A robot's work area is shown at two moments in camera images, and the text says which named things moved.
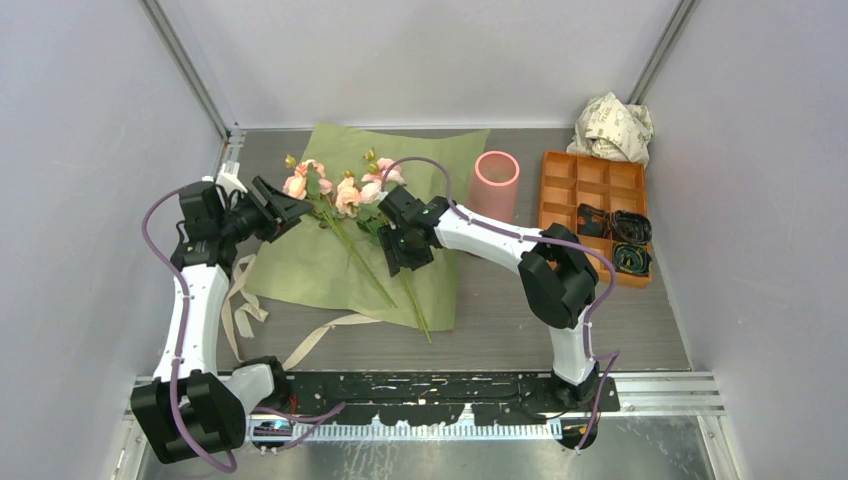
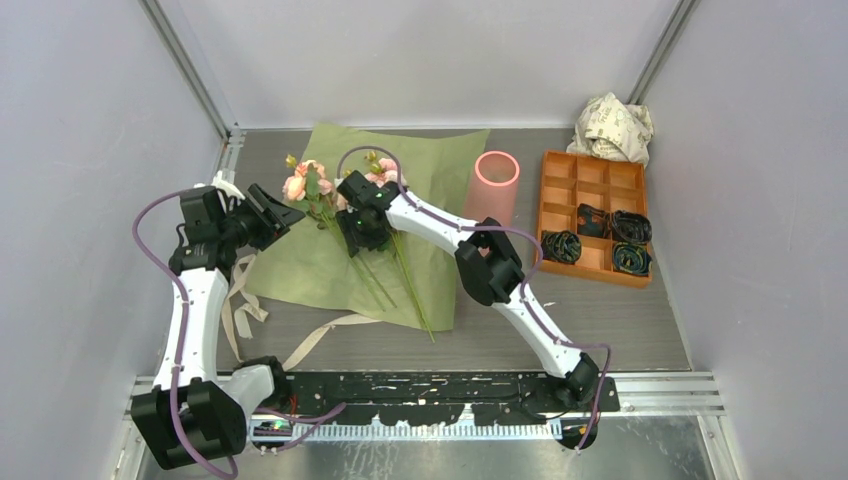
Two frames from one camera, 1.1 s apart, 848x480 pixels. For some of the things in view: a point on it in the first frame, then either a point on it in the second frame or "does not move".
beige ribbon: (237, 298) does not move
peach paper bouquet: (334, 257) does not move
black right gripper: (396, 258) → (372, 243)
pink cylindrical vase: (494, 186) does not move
